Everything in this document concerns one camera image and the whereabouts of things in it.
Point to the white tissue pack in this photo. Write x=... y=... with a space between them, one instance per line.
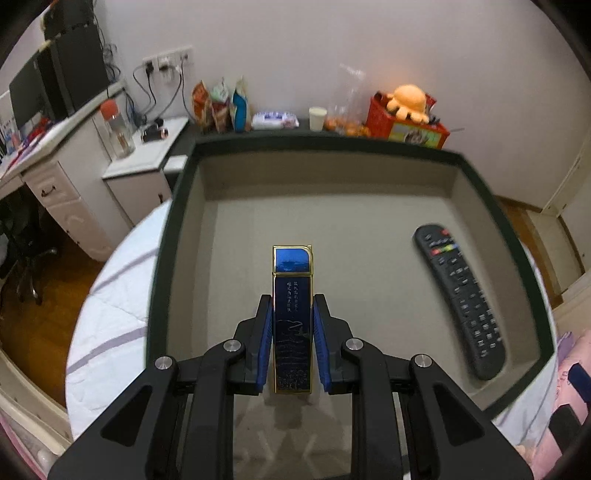
x=274 y=121

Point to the white paper cup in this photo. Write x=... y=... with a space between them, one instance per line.
x=317 y=120

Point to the clear plastic bag of oranges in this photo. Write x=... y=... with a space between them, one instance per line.
x=346 y=115

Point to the black computer monitor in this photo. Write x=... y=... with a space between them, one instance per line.
x=27 y=92

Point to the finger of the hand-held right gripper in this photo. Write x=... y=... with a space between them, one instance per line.
x=565 y=427
x=579 y=374

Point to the black office chair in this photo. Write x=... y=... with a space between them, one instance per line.
x=23 y=249

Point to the white wall socket strip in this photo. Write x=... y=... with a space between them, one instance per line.
x=168 y=57

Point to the black remote control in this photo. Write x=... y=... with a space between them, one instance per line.
x=461 y=295

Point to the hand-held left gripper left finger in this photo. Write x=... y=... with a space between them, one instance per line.
x=264 y=341

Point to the small white cabinet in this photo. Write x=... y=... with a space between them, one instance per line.
x=134 y=194

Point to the clear bottle with orange cap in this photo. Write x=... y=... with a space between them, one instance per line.
x=117 y=131

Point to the white and green snack bag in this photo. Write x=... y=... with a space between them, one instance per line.
x=220 y=106

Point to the blue and white snack bag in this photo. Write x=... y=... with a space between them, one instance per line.
x=241 y=108

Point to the red snack bag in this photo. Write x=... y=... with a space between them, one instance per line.
x=202 y=108

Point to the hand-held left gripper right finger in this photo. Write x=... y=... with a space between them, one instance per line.
x=321 y=341

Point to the black box on tower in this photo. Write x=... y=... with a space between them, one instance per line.
x=69 y=16

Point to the pink printed blanket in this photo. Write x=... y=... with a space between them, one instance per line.
x=554 y=461

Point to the black computer tower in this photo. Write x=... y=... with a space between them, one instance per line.
x=76 y=69

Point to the blue gold-trimmed lighter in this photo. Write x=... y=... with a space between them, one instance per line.
x=292 y=295

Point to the white desk with drawers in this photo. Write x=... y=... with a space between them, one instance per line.
x=60 y=194

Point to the red printed storage box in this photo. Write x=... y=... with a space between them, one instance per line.
x=411 y=131

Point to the orange octopus plush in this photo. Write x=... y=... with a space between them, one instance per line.
x=408 y=101

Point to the small brown and black gadget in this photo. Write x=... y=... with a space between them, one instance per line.
x=154 y=133

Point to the pink box with dark rim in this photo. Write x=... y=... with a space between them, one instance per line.
x=346 y=207

